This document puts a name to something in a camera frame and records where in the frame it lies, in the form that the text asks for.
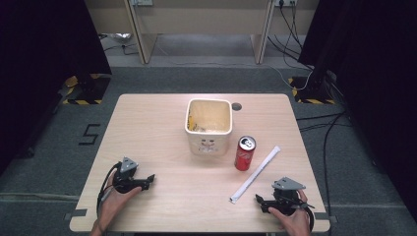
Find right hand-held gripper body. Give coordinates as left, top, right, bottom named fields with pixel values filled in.
left=267, top=176, right=317, bottom=217

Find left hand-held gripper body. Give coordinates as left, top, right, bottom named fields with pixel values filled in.
left=112, top=156, right=149, bottom=195

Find long white paper sleeve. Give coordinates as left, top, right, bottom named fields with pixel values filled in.
left=229, top=146, right=282, bottom=205

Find red drink can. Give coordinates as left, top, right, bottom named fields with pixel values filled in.
left=233, top=135, right=258, bottom=172

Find cream square plastic bin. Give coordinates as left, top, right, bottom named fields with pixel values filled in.
left=184, top=97, right=234, bottom=157

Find person's left hand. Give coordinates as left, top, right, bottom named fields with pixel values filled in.
left=96, top=171, right=144, bottom=231

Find person's right hand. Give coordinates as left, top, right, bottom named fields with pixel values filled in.
left=268, top=189, right=311, bottom=236

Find grey tape strip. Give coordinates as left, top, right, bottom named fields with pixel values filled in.
left=63, top=207, right=89, bottom=221
left=313, top=211, right=338, bottom=224

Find black stand base striped tape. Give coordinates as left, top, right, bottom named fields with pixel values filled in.
left=287, top=75, right=337, bottom=105
left=61, top=73, right=112, bottom=106

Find black curtain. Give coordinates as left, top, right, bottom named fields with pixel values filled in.
left=0, top=0, right=113, bottom=173
left=297, top=0, right=417, bottom=224

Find crumpled silver foil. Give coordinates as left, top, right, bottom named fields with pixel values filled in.
left=109, top=32, right=133, bottom=45

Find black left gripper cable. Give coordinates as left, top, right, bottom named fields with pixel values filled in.
left=95, top=161, right=123, bottom=218

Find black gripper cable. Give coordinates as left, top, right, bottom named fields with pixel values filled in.
left=304, top=206, right=317, bottom=232
left=95, top=161, right=123, bottom=218

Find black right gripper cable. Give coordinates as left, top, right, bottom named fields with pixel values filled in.
left=304, top=206, right=317, bottom=232

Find black floor cable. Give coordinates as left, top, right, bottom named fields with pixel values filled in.
left=296, top=111, right=353, bottom=236

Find black wall socket cables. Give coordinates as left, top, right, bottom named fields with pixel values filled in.
left=266, top=3, right=314, bottom=72

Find white wall socket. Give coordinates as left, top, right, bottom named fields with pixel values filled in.
left=274, top=0, right=299, bottom=8

